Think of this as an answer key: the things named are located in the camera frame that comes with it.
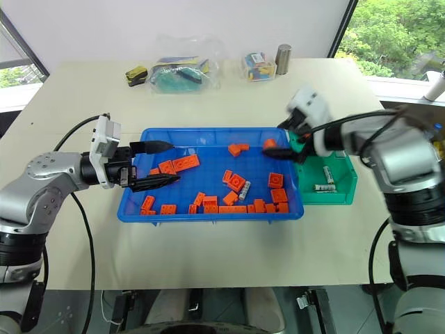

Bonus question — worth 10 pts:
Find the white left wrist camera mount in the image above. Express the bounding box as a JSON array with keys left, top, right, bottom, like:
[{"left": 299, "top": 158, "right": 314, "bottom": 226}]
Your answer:
[{"left": 89, "top": 114, "right": 122, "bottom": 189}]

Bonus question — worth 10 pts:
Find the metal table bracket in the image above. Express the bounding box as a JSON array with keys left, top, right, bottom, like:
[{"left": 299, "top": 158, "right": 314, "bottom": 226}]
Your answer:
[{"left": 295, "top": 287, "right": 333, "bottom": 334}]

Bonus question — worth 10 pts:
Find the green plastic bin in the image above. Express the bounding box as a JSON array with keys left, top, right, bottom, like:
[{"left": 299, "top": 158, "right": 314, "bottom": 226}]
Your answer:
[{"left": 286, "top": 129, "right": 358, "bottom": 206}]

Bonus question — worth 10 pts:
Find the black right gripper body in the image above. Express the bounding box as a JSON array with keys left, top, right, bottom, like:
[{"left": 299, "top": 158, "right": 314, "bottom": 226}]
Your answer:
[{"left": 283, "top": 109, "right": 316, "bottom": 165}]

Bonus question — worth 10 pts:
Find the yellow and black object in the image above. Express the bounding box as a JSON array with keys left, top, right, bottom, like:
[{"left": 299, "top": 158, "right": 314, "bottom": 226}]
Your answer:
[{"left": 124, "top": 65, "right": 149, "bottom": 87}]

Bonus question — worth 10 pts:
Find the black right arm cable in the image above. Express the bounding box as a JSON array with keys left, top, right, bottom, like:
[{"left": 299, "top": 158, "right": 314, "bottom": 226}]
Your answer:
[{"left": 301, "top": 106, "right": 418, "bottom": 334}]

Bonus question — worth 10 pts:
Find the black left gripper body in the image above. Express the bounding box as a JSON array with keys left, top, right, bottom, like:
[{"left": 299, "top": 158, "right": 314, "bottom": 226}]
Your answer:
[{"left": 104, "top": 145, "right": 138, "bottom": 189}]

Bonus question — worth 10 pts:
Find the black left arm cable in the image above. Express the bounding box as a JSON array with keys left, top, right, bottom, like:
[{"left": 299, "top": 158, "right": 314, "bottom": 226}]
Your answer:
[{"left": 41, "top": 113, "right": 111, "bottom": 334}]

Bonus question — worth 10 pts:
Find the clear box of coloured pieces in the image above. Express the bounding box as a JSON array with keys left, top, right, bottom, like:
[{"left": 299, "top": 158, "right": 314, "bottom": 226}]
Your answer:
[{"left": 242, "top": 51, "right": 278, "bottom": 84}]

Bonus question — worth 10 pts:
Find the grey metal cylinder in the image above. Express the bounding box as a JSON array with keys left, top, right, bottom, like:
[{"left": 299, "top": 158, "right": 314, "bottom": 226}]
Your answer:
[{"left": 275, "top": 44, "right": 292, "bottom": 76}]

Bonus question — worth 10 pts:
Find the teal pouch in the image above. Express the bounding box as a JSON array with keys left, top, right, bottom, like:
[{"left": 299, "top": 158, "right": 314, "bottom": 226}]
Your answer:
[{"left": 152, "top": 65, "right": 210, "bottom": 93}]

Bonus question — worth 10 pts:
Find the white tube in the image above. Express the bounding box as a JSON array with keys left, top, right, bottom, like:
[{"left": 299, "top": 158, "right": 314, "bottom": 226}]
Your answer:
[{"left": 426, "top": 71, "right": 445, "bottom": 102}]

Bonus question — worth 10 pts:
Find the blue plastic bin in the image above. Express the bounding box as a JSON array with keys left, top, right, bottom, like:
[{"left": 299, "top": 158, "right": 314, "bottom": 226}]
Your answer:
[{"left": 117, "top": 127, "right": 305, "bottom": 227}]

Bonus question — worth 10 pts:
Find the thin white cable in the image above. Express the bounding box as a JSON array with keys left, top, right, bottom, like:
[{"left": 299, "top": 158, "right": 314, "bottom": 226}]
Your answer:
[{"left": 100, "top": 290, "right": 121, "bottom": 325}]

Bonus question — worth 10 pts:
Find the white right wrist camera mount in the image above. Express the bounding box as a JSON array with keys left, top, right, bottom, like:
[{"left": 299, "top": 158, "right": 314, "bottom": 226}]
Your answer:
[{"left": 285, "top": 84, "right": 335, "bottom": 158}]

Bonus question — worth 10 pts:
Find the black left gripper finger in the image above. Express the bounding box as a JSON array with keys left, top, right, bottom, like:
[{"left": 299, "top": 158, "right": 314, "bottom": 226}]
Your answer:
[
  {"left": 131, "top": 175, "right": 181, "bottom": 193},
  {"left": 130, "top": 140, "right": 174, "bottom": 154}
]

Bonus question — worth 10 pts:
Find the large orange building brick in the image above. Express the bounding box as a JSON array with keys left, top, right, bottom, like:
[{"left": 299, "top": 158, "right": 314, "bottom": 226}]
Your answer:
[{"left": 172, "top": 155, "right": 202, "bottom": 172}]

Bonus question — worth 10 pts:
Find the clear plastic bag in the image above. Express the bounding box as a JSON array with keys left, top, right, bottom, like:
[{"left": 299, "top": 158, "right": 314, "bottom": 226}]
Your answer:
[{"left": 147, "top": 34, "right": 223, "bottom": 95}]

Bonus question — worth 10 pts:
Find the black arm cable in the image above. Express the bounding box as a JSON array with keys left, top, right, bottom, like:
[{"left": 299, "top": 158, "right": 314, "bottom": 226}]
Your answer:
[
  {"left": 301, "top": 106, "right": 418, "bottom": 334},
  {"left": 41, "top": 113, "right": 111, "bottom": 334}
]

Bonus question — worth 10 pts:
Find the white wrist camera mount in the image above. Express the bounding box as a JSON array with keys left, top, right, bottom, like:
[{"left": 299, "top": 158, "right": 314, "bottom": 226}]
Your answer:
[
  {"left": 89, "top": 114, "right": 122, "bottom": 189},
  {"left": 285, "top": 84, "right": 335, "bottom": 158}
]

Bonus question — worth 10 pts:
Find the black window frame bar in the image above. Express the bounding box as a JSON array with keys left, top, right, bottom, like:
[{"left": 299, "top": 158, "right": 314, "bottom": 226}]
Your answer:
[
  {"left": 0, "top": 6, "right": 51, "bottom": 78},
  {"left": 326, "top": 0, "right": 359, "bottom": 58}
]

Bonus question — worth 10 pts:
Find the black table bracket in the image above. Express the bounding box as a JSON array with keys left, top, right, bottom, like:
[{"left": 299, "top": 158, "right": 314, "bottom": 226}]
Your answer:
[{"left": 111, "top": 290, "right": 137, "bottom": 332}]

